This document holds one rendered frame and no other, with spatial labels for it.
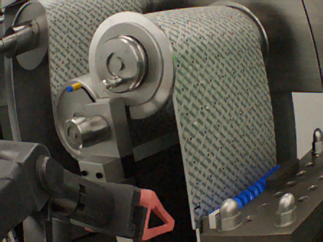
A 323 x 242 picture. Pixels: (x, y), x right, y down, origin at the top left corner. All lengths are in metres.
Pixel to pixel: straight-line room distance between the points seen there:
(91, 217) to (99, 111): 0.21
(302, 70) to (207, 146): 0.29
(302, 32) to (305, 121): 2.75
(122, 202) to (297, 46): 0.49
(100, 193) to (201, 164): 0.20
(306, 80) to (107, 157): 0.39
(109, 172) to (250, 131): 0.23
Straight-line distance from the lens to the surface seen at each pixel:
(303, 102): 3.74
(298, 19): 1.03
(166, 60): 0.79
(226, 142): 0.88
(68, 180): 0.65
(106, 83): 0.80
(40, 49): 1.00
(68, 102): 0.95
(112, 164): 0.83
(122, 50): 0.81
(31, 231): 0.62
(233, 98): 0.90
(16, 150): 0.58
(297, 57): 1.05
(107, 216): 0.69
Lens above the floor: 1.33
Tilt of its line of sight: 11 degrees down
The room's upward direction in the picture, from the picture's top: 10 degrees counter-clockwise
